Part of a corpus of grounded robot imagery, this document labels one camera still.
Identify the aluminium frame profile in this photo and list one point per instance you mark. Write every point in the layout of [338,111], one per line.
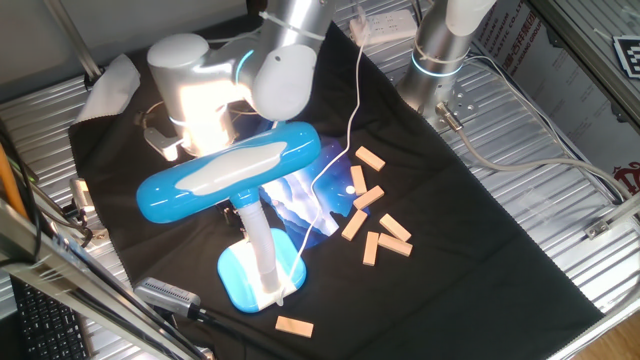
[75,282]

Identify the white cloth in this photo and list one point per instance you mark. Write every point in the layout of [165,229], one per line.
[110,90]

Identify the gray camera box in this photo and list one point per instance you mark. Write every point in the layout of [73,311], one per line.
[165,296]

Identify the printed gray board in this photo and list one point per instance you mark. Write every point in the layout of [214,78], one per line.
[565,90]

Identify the white power strip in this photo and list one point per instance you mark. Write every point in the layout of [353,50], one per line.
[390,25]

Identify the wooden block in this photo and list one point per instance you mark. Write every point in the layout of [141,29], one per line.
[370,158]
[294,326]
[371,248]
[395,227]
[369,197]
[354,225]
[395,245]
[358,180]

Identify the small metal angle bracket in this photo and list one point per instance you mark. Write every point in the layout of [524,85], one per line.
[597,229]

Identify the black keyboard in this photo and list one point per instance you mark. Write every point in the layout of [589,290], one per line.
[47,325]

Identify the small silver clamp device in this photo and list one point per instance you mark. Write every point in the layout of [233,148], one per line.
[81,195]

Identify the blue landscape picture mat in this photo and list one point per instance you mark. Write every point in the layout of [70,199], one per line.
[300,200]

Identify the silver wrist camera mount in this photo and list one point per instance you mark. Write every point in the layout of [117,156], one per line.
[161,142]

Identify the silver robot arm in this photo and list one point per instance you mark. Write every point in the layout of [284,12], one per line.
[280,75]

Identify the black cloth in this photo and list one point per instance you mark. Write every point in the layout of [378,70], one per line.
[450,280]

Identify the slanted aluminium post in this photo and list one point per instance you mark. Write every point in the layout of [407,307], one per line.
[72,40]

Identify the blue and white desk lamp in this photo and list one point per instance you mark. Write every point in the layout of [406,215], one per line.
[165,195]

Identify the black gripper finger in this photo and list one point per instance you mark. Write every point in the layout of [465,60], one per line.
[228,216]

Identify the black and white marker tag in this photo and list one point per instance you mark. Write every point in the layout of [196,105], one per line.
[629,55]

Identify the orange pole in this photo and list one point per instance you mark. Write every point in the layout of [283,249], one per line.
[10,185]

